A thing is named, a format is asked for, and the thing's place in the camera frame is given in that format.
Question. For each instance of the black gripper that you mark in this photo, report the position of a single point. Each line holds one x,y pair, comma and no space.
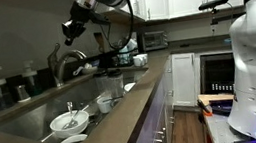
81,15

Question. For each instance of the steel kitchen tap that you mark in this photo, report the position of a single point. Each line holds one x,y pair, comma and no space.
58,64

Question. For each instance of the sponge holder bowl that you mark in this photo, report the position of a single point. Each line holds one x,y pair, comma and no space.
87,69

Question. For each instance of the glass jar with black lid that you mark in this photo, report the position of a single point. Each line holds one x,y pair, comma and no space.
117,83
103,85

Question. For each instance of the pale teal cup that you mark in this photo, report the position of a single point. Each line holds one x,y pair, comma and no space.
130,46

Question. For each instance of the white mug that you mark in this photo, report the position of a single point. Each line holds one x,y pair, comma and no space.
145,57
138,61

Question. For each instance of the small metal cup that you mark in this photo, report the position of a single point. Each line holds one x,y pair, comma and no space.
22,93

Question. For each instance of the white plate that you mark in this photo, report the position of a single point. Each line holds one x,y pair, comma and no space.
129,86

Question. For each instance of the white cup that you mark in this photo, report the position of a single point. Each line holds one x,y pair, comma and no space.
104,106

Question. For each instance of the metal spoon in bowl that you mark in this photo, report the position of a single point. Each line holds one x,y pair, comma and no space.
72,119

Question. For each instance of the silver toaster oven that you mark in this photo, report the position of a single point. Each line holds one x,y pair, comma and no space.
155,40

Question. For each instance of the white bowl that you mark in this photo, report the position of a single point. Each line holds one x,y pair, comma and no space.
72,128

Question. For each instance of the steel sink basin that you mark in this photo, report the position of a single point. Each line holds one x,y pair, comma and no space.
34,121

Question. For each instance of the small white dish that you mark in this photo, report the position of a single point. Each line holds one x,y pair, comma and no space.
73,139

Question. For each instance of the white lower cabinet door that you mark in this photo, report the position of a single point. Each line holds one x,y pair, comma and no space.
185,80

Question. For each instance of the orange black bar clamp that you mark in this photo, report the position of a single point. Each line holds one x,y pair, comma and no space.
205,107

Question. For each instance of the black stereo camera bar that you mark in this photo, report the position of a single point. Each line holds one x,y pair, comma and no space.
214,3

